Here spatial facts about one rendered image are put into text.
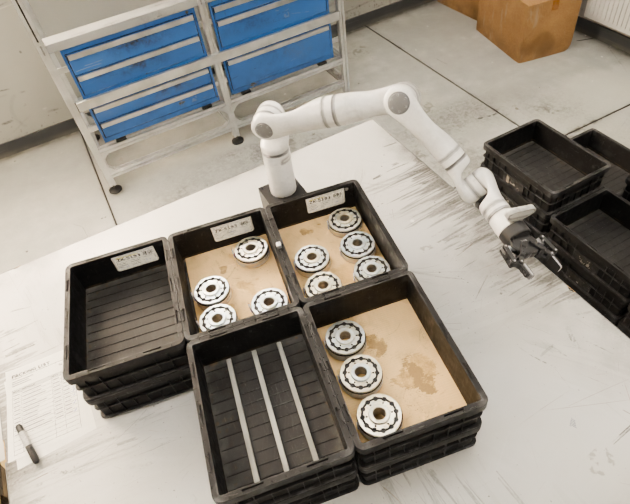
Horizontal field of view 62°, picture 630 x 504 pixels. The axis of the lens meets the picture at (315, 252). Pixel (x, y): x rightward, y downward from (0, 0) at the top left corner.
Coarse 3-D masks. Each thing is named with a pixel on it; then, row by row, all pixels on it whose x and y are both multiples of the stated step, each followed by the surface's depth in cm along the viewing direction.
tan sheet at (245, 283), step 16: (192, 256) 162; (208, 256) 161; (224, 256) 160; (272, 256) 158; (192, 272) 157; (208, 272) 157; (224, 272) 156; (240, 272) 155; (256, 272) 154; (272, 272) 154; (192, 288) 153; (240, 288) 151; (256, 288) 150; (240, 304) 147
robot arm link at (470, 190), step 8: (464, 152) 145; (464, 160) 142; (448, 168) 144; (456, 168) 143; (464, 168) 143; (456, 176) 144; (472, 176) 144; (456, 184) 145; (464, 184) 145; (472, 184) 144; (480, 184) 143; (464, 192) 144; (472, 192) 144; (480, 192) 144; (464, 200) 147; (472, 200) 145
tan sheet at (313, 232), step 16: (352, 208) 168; (304, 224) 166; (320, 224) 165; (288, 240) 162; (304, 240) 161; (320, 240) 160; (336, 240) 159; (336, 256) 155; (336, 272) 151; (352, 272) 150; (304, 288) 148
